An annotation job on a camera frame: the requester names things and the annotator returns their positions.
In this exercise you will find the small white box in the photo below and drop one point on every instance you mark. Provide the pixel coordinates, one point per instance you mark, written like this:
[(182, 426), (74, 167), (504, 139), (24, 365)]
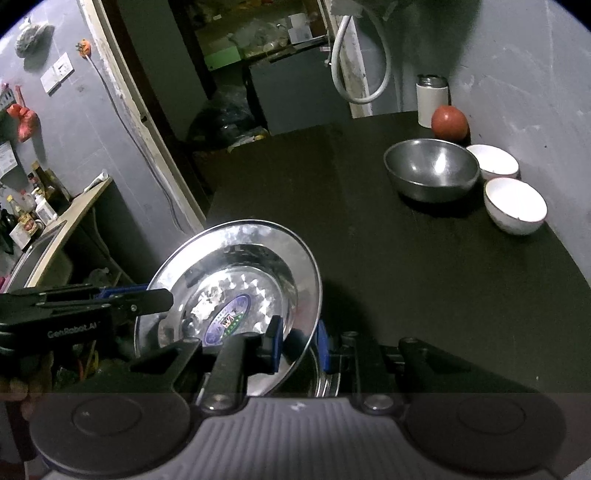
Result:
[(298, 22)]

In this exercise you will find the wooden kitchen counter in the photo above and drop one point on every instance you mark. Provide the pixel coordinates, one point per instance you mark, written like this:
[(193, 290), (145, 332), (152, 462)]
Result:
[(74, 212)]

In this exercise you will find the green box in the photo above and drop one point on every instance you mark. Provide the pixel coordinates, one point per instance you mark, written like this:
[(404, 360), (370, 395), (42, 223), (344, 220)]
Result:
[(224, 58)]

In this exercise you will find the red plastic bag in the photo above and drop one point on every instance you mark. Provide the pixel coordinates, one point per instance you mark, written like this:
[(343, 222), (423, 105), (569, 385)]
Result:
[(24, 122)]

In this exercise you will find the white ceramic bowl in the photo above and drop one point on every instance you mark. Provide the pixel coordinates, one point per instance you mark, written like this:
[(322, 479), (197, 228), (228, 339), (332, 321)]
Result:
[(512, 203), (496, 161)]

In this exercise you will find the black plastic bag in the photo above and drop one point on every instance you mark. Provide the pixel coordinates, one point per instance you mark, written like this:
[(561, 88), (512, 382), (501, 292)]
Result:
[(221, 120)]

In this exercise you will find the white wall socket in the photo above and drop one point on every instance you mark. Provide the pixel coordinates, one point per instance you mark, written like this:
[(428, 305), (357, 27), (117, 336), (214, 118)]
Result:
[(57, 73)]

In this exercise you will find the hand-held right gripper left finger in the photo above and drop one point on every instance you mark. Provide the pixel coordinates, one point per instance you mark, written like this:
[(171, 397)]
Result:
[(276, 345)]

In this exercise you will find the grey hanging bag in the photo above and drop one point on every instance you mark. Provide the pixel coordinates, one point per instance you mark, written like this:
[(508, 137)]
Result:
[(33, 39)]

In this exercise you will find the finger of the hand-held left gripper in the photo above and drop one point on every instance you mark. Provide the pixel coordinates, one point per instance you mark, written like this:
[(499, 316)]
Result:
[(147, 302), (122, 290)]

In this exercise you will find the white bottle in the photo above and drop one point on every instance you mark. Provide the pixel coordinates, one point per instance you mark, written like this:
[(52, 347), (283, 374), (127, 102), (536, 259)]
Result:
[(45, 210)]

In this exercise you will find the stainless steel plate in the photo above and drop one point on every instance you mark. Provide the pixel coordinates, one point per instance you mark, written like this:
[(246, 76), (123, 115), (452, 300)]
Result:
[(240, 258)]

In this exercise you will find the red apple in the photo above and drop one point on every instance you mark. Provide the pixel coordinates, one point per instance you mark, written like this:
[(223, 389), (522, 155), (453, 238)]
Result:
[(450, 123)]

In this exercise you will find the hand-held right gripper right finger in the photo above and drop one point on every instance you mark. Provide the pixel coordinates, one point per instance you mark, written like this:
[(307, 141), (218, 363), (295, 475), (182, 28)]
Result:
[(323, 347)]

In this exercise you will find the white door frame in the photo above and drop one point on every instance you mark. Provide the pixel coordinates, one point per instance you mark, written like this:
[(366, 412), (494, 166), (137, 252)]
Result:
[(138, 110)]

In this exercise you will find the white cup with metal lid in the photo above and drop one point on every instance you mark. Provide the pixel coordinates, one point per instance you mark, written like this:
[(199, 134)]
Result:
[(429, 99)]

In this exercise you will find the orange plug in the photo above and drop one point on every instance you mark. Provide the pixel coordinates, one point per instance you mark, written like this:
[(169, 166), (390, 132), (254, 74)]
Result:
[(84, 48)]

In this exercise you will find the dark grey cabinet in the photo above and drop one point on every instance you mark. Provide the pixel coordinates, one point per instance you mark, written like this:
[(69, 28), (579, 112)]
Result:
[(295, 92)]

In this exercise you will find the stainless steel bowl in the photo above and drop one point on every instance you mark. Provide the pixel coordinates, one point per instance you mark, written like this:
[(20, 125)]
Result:
[(429, 170)]

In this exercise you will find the person's left hand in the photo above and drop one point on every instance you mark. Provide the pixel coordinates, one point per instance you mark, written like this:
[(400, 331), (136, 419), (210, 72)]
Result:
[(18, 383)]

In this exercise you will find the metal sink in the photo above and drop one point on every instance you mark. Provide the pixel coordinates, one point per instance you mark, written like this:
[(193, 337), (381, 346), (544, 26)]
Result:
[(34, 258)]

